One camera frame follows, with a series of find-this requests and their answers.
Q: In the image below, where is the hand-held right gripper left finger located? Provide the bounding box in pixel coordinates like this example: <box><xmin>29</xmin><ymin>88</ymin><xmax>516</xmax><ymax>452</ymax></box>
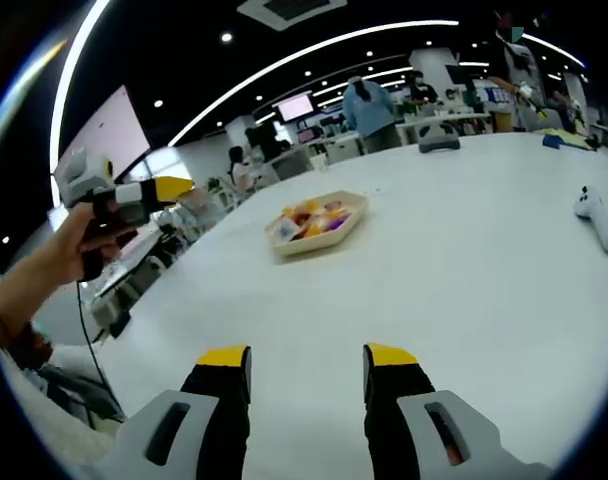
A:
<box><xmin>96</xmin><ymin>344</ymin><xmax>253</xmax><ymax>480</ymax></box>

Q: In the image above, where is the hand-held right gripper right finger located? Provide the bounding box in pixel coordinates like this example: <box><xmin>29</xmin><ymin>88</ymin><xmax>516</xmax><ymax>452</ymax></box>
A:
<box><xmin>362</xmin><ymin>342</ymin><xmax>553</xmax><ymax>480</ymax></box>

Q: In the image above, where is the cream hexagonal container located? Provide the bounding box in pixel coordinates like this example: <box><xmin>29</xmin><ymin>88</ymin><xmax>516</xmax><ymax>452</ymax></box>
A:
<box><xmin>264</xmin><ymin>188</ymin><xmax>369</xmax><ymax>257</ymax></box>

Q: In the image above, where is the person's left hand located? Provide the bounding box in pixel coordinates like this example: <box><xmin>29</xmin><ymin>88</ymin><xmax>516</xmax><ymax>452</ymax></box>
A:
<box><xmin>47</xmin><ymin>199</ymin><xmax>138</xmax><ymax>287</ymax></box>

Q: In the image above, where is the curved ceiling light strip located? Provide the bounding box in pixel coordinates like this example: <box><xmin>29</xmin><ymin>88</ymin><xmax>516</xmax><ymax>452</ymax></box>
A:
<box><xmin>48</xmin><ymin>0</ymin><xmax>111</xmax><ymax>207</ymax></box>
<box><xmin>167</xmin><ymin>19</ymin><xmax>460</xmax><ymax>148</ymax></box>

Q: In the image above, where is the small hanging lit screen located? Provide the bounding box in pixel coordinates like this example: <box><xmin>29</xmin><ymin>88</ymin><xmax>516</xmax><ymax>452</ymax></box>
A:
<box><xmin>276</xmin><ymin>92</ymin><xmax>315</xmax><ymax>124</ymax></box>

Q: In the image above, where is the ceiling air vent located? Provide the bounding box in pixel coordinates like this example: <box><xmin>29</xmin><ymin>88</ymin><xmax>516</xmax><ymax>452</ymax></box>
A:
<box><xmin>236</xmin><ymin>0</ymin><xmax>348</xmax><ymax>32</ymax></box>

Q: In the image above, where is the grey headset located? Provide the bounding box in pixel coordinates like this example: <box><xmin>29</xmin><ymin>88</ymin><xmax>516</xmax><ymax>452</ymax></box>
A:
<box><xmin>417</xmin><ymin>123</ymin><xmax>460</xmax><ymax>154</ymax></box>

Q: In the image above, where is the white controller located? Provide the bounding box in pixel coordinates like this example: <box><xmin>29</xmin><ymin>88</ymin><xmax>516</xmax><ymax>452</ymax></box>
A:
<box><xmin>573</xmin><ymin>185</ymin><xmax>608</xmax><ymax>254</ymax></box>

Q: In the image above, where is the yellow cloth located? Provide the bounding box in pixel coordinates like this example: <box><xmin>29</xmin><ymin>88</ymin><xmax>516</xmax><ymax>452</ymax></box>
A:
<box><xmin>538</xmin><ymin>128</ymin><xmax>601</xmax><ymax>151</ymax></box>

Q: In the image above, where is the large wall screen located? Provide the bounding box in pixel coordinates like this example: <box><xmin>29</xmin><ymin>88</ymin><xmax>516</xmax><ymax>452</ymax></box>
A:
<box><xmin>58</xmin><ymin>84</ymin><xmax>153</xmax><ymax>191</ymax></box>

